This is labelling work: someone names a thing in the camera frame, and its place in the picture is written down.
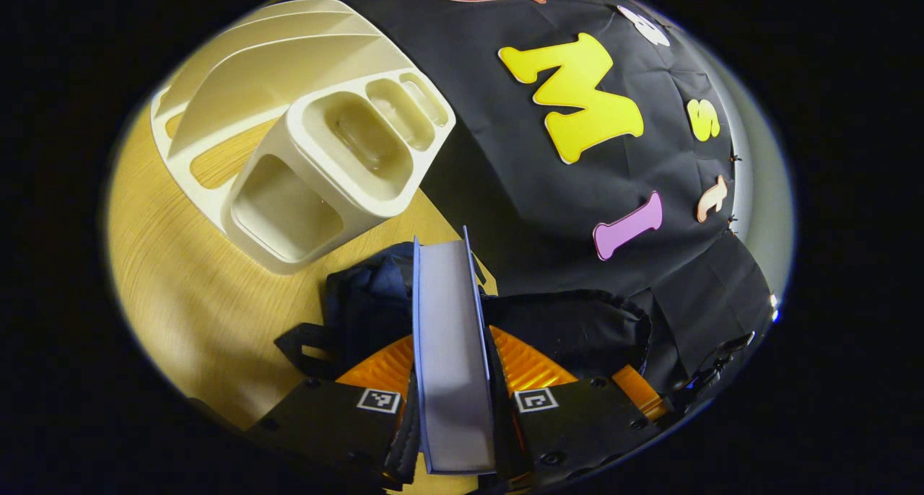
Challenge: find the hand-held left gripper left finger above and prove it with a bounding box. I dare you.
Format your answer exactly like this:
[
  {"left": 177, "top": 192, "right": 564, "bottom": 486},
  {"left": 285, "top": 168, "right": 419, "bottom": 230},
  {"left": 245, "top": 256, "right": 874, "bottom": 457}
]
[{"left": 244, "top": 334, "right": 422, "bottom": 492}]

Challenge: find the white plastic bookshelf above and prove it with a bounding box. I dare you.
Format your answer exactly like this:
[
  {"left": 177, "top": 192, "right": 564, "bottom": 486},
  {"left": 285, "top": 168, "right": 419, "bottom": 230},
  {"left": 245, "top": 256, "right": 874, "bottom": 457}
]
[{"left": 149, "top": 0, "right": 457, "bottom": 276}]

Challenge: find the black backdrop cloth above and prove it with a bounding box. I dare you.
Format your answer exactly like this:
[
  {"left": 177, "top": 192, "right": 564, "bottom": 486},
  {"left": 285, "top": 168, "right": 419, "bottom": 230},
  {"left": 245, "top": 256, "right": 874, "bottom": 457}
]
[{"left": 314, "top": 0, "right": 779, "bottom": 409}]

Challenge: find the blue-grey cover book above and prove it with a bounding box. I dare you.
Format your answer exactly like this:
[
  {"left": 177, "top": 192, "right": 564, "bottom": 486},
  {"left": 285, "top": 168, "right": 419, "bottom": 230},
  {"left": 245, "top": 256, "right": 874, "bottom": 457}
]
[{"left": 411, "top": 226, "right": 499, "bottom": 476}]

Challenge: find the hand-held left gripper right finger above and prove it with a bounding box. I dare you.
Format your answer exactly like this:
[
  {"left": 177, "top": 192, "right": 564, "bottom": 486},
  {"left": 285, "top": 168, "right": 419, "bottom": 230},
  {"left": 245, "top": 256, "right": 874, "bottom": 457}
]
[{"left": 488, "top": 325, "right": 663, "bottom": 492}]

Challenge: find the blue schoolbag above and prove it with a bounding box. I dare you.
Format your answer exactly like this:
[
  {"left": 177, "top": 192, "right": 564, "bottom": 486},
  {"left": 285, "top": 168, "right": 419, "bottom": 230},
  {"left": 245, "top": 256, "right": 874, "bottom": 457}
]
[{"left": 274, "top": 241, "right": 654, "bottom": 409}]

